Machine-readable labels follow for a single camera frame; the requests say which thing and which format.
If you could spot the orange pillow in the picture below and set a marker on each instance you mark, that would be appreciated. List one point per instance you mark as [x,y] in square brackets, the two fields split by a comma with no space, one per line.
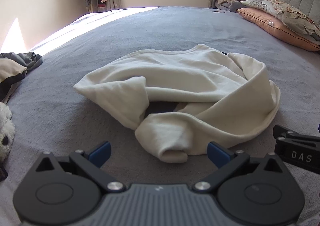
[262,20]

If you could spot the white printed sweatshirt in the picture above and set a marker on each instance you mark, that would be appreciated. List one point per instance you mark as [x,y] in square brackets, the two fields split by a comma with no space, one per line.
[175,78]

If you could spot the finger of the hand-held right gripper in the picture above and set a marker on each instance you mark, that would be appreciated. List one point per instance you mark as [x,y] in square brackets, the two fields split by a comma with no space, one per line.
[300,156]
[287,133]

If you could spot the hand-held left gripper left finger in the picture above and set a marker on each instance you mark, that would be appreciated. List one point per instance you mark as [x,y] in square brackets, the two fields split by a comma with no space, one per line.
[101,152]

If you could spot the grey and cream garment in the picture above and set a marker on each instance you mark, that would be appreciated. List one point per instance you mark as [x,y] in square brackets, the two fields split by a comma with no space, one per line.
[15,66]

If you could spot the grey ruffled printed pillow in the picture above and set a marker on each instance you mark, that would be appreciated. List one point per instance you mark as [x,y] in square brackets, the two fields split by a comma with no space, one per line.
[287,13]

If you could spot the white plush toy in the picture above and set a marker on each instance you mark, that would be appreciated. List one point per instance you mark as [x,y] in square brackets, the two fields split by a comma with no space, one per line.
[5,128]

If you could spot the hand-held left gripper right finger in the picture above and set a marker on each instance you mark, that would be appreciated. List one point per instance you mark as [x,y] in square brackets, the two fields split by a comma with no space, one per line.
[217,155]

